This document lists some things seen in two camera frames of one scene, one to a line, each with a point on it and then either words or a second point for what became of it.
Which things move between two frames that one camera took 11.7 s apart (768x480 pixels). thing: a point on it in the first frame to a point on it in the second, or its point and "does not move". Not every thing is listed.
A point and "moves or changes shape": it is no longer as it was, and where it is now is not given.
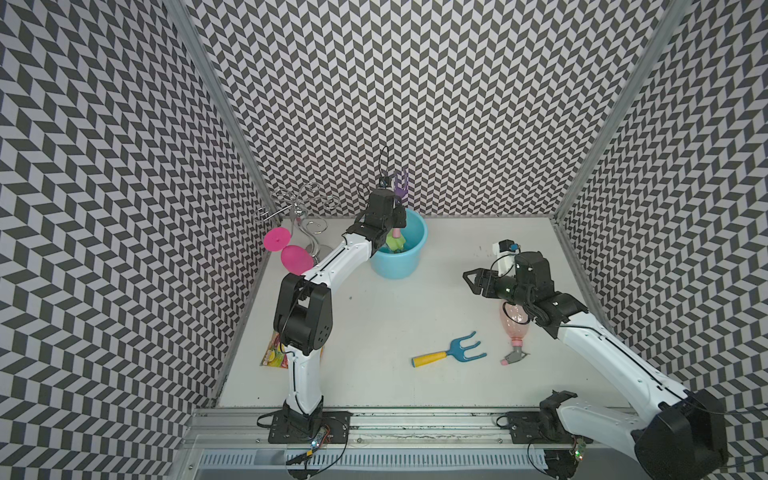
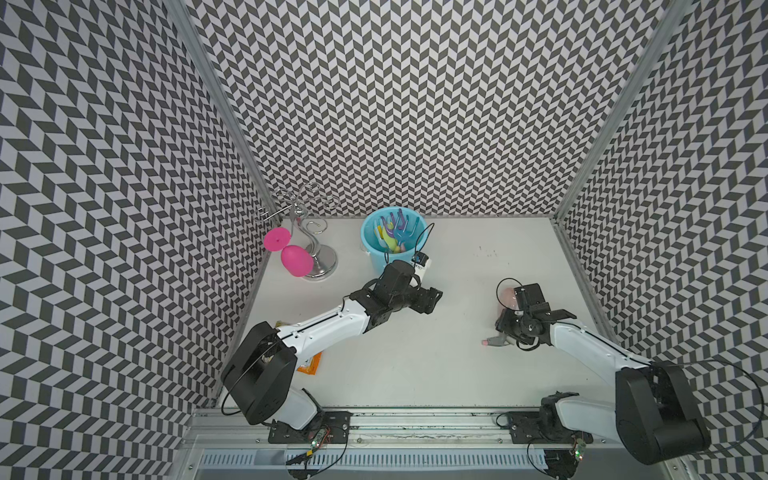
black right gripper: (486, 276) to (502, 322)
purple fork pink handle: (400, 193) moves or changes shape
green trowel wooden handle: (395, 243) does not move
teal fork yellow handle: (455, 350) to (406, 235)
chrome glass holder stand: (309, 207) does not move
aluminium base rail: (233, 444) does not move
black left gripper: (400, 212) to (427, 300)
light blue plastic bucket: (404, 263) does not move
